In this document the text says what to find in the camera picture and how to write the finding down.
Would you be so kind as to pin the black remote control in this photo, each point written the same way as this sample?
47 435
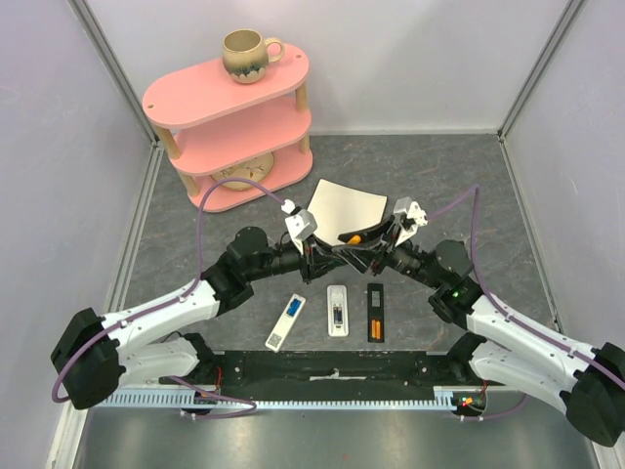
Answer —
375 308

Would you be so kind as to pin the slim white remote control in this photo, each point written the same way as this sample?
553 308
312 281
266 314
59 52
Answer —
283 327

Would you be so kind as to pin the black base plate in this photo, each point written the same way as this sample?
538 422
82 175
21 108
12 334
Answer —
239 368

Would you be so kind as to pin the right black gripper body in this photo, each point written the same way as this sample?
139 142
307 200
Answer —
382 257

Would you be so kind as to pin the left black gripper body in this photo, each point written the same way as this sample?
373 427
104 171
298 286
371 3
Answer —
309 261

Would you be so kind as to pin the white square plate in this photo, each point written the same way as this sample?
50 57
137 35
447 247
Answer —
339 210

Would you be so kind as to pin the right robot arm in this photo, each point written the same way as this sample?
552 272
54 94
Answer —
584 382

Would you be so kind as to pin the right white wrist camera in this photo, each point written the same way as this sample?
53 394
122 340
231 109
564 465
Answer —
410 217

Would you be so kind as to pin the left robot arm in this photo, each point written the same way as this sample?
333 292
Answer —
96 355

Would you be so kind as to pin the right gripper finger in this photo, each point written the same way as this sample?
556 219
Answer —
385 232
365 259

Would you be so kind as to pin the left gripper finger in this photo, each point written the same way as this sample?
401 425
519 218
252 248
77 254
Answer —
345 236
357 257

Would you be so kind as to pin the pink three-tier shelf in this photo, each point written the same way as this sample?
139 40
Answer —
208 122

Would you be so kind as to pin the beige ceramic mug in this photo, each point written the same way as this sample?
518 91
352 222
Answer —
247 55

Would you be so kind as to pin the wide white remote control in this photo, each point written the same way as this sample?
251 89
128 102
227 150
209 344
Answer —
337 311

